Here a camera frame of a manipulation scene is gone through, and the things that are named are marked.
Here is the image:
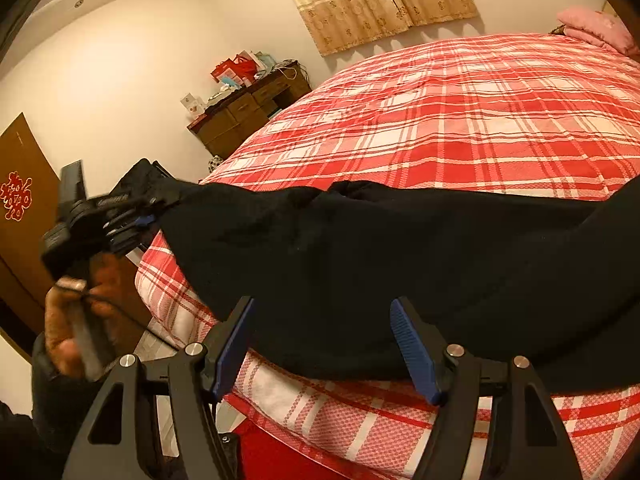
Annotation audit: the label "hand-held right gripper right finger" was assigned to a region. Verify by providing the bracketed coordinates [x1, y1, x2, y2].
[389, 296, 583, 480]

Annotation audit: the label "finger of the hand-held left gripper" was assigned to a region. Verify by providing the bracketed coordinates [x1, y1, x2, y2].
[106, 215, 158, 257]
[125, 194, 174, 217]

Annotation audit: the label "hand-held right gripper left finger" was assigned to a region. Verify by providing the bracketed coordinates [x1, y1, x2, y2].
[62, 296, 256, 480]

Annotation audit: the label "black pants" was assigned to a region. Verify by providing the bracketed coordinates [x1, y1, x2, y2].
[150, 180, 640, 395]

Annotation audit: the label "person's left forearm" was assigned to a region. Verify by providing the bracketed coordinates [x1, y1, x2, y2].
[30, 340, 108, 466]

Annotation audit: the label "person's left hand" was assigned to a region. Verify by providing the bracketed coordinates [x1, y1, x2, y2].
[44, 252, 137, 380]

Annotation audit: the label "brown wooden door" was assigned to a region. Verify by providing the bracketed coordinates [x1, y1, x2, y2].
[0, 112, 154, 361]

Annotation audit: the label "red paper door decoration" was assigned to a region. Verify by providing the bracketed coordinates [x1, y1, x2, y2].
[1, 171, 34, 221]

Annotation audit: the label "brown wooden dresser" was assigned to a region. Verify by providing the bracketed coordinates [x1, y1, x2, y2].
[187, 61, 314, 159]

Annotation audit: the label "red boxes on cabinet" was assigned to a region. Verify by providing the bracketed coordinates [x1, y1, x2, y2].
[210, 56, 256, 87]

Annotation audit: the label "white paper bag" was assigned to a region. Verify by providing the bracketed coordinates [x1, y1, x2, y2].
[237, 50, 273, 75]

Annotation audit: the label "bed with red plaid sheet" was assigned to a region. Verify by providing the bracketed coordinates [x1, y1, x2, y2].
[135, 32, 640, 480]

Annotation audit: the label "pink pillow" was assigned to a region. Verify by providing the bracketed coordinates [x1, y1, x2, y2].
[556, 6, 640, 59]

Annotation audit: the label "black cable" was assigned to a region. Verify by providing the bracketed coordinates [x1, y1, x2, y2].
[55, 282, 182, 357]

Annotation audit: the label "white card frame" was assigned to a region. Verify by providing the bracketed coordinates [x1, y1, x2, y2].
[180, 92, 206, 117]

